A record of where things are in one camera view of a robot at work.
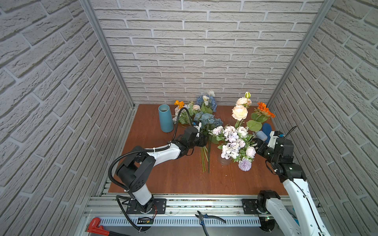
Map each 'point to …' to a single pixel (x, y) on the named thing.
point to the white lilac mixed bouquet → (237, 144)
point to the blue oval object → (267, 129)
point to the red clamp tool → (94, 226)
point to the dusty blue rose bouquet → (209, 122)
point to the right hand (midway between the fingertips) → (258, 143)
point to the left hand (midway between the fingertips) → (209, 135)
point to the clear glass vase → (224, 162)
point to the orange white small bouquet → (184, 117)
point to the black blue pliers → (203, 217)
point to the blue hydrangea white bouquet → (207, 103)
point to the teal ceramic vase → (166, 118)
